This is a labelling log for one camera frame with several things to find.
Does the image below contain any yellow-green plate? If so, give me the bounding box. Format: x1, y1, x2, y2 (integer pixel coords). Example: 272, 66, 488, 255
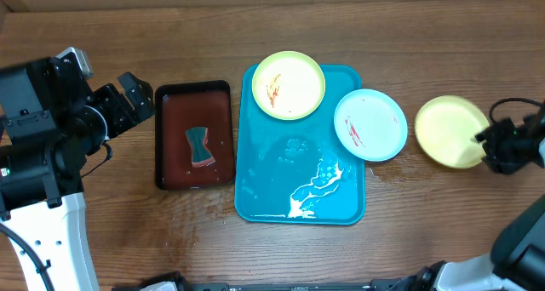
414, 95, 490, 168
251, 51, 326, 121

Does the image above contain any green and red sponge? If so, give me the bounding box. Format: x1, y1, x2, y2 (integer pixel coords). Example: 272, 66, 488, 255
186, 127, 215, 168

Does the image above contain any light blue plate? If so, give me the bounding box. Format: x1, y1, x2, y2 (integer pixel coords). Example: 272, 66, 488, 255
334, 88, 408, 162

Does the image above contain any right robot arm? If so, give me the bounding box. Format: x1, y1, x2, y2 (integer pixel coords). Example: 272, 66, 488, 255
391, 97, 544, 290

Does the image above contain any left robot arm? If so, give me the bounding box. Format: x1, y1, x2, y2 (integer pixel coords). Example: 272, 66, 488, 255
1, 52, 155, 290

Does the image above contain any black tray with red water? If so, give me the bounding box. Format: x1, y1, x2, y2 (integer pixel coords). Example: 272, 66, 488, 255
155, 80, 235, 190

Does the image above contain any teal plastic serving tray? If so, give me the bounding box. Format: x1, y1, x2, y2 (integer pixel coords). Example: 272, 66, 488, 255
234, 65, 366, 225

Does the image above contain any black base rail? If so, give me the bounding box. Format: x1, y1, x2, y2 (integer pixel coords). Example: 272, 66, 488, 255
112, 271, 428, 291

